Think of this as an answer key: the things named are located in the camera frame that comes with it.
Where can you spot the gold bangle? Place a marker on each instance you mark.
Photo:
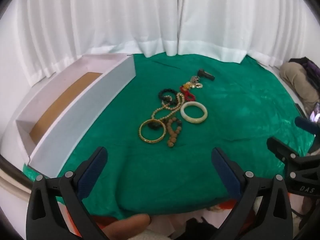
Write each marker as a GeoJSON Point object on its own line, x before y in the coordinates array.
{"type": "Point", "coordinates": [140, 132]}

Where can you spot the purple and black bag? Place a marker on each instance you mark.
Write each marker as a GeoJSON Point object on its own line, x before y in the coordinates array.
{"type": "Point", "coordinates": [308, 65]}

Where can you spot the silver brooch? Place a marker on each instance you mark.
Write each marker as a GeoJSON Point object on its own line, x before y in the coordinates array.
{"type": "Point", "coordinates": [195, 79]}

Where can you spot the beige cloth bundle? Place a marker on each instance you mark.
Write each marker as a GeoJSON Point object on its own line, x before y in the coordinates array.
{"type": "Point", "coordinates": [297, 82]}

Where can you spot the white jade bangle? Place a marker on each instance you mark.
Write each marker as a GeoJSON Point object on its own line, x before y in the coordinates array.
{"type": "Point", "coordinates": [195, 120]}

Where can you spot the white box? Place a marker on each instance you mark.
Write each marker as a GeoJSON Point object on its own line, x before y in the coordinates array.
{"type": "Point", "coordinates": [82, 115]}

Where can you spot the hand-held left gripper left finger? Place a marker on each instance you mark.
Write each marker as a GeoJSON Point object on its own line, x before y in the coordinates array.
{"type": "Point", "coordinates": [96, 162]}

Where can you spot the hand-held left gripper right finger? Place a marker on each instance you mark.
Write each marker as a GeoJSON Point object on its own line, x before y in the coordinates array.
{"type": "Point", "coordinates": [223, 165]}

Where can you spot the green velvet cloth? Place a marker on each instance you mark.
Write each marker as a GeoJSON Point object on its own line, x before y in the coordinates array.
{"type": "Point", "coordinates": [225, 135]}

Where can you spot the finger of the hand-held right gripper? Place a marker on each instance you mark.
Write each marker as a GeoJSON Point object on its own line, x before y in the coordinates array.
{"type": "Point", "coordinates": [277, 146]}
{"type": "Point", "coordinates": [306, 126]}

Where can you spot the white curtain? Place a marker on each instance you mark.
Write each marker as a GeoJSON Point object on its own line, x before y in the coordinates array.
{"type": "Point", "coordinates": [87, 17]}
{"type": "Point", "coordinates": [237, 17]}

